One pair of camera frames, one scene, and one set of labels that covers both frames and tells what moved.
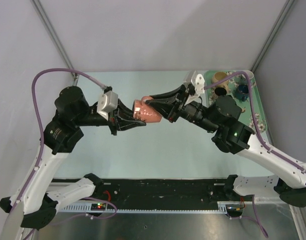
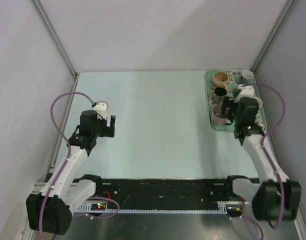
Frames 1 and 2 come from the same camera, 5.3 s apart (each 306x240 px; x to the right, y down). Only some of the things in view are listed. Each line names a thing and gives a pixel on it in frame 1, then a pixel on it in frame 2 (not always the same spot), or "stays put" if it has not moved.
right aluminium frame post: [286, 8] stays put
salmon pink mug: [144, 111] -> [259, 102]
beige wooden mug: [218, 76] stays put
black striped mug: [220, 91] stays put
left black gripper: [116, 122] -> [107, 131]
